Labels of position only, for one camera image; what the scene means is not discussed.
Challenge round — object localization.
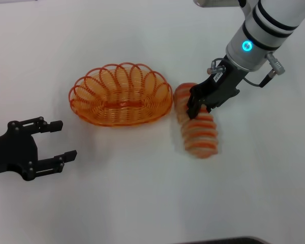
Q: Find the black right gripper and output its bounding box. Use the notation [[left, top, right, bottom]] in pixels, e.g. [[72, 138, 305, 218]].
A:
[[187, 55, 246, 119]]

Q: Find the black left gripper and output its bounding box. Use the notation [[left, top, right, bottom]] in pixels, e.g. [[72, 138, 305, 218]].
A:
[[0, 116, 78, 181]]

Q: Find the orange striped bread loaf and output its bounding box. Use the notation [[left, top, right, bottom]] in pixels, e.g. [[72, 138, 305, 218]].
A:
[[173, 82, 219, 160]]

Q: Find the orange wire basket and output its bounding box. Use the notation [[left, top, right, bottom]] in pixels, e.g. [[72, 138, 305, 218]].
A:
[[68, 62, 173, 128]]

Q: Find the black robot torso edge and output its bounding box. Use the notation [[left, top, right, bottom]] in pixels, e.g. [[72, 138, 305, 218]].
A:
[[185, 236, 266, 244]]

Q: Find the right gripper cable with plugs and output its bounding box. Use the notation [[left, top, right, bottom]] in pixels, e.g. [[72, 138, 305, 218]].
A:
[[207, 52, 287, 88]]

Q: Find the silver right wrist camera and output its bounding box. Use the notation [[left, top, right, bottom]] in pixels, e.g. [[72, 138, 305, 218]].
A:
[[193, 0, 241, 8]]

